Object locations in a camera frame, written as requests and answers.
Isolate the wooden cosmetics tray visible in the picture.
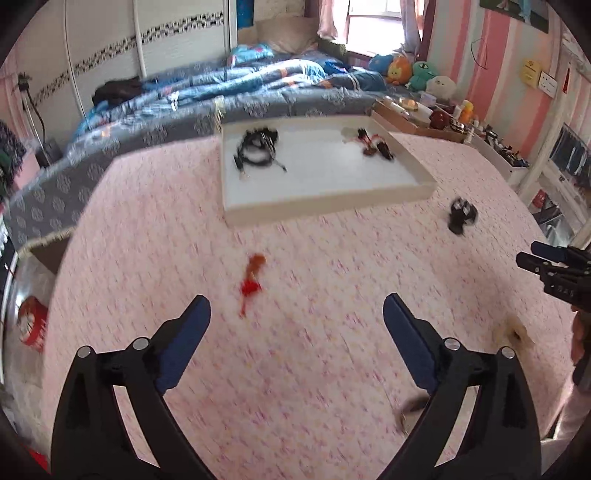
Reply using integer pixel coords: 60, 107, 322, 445
371, 100, 466, 143

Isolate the white shelf with clutter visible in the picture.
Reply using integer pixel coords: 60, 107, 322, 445
471, 125, 530, 189

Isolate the white plush toy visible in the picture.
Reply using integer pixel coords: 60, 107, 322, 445
425, 75, 457, 101

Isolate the orange bottle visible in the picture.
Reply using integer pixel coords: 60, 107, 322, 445
459, 100, 474, 125

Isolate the yellow wall sticker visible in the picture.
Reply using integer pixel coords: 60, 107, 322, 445
520, 59, 542, 89

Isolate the red tassel wooden charm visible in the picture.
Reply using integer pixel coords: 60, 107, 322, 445
239, 253, 266, 317

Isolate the white sliding wardrobe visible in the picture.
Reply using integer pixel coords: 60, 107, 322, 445
1, 1, 238, 146

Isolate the clothes rack with clothes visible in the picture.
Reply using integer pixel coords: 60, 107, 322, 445
0, 120, 27, 201

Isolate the black bag on bed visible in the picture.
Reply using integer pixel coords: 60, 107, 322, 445
92, 76, 143, 106

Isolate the phone tripod stand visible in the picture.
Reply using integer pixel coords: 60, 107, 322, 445
17, 73, 62, 169

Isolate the blue plush toy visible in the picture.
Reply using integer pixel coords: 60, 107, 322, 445
367, 54, 394, 77

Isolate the cream fabric flower scrunchie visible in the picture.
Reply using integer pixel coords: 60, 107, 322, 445
492, 314, 535, 352

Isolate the orange plush toy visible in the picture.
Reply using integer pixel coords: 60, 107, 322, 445
386, 54, 413, 85

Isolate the pink floral tablecloth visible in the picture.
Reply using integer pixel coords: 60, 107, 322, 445
41, 135, 572, 479

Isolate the black hair claw clip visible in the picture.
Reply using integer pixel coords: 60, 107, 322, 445
448, 197, 478, 236

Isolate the beige pillow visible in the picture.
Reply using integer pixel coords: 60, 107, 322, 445
254, 16, 318, 54

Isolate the red knot gold pendant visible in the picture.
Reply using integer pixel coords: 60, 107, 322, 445
342, 128, 380, 157

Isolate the right hand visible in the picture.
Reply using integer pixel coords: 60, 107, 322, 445
571, 306, 590, 366

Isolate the bed with blue bedding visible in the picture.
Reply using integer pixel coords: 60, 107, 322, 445
3, 50, 405, 252

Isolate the pink window curtain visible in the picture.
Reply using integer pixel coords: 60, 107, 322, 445
307, 0, 437, 58

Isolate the white wall socket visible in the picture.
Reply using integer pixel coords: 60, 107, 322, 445
538, 71, 558, 98

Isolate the white strap wristwatch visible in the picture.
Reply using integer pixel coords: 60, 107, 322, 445
396, 394, 431, 436

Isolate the white jewelry tray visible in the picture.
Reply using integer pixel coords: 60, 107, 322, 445
221, 116, 437, 227

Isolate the dark red round jar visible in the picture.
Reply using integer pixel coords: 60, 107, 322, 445
429, 110, 450, 130

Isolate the green plush toy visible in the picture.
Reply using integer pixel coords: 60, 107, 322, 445
407, 61, 439, 92

